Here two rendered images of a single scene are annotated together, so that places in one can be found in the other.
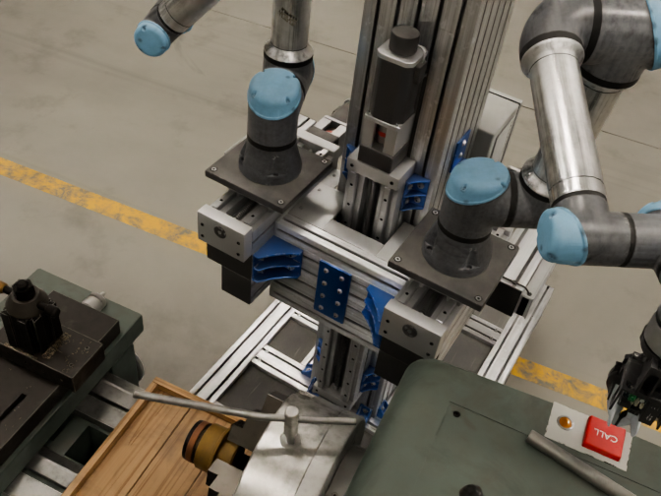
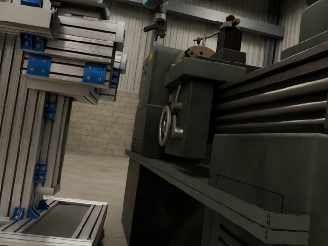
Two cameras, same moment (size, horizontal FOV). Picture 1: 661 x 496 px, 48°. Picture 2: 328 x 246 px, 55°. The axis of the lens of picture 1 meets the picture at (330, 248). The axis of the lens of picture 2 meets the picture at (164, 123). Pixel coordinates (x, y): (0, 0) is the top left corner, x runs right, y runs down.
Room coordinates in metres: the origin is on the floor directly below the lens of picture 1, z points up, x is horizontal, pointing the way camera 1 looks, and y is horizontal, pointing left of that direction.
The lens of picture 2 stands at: (1.74, 1.53, 0.63)
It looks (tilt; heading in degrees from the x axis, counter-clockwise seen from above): 4 degrees up; 239
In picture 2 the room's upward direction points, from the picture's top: 7 degrees clockwise
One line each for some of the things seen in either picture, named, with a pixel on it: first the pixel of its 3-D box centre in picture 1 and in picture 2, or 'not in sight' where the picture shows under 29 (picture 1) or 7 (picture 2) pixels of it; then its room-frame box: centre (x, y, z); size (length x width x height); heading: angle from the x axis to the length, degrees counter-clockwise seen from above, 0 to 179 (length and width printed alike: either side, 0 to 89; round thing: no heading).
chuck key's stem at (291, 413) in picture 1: (290, 430); (203, 43); (0.64, 0.02, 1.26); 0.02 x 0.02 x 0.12
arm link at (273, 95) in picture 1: (273, 105); not in sight; (1.42, 0.17, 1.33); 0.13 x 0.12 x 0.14; 176
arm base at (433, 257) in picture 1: (460, 236); not in sight; (1.20, -0.27, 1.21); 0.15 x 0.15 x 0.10
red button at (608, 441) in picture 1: (603, 438); not in sight; (0.71, -0.49, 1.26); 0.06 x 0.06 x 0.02; 71
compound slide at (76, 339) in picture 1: (48, 348); (223, 62); (0.92, 0.55, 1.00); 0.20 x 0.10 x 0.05; 71
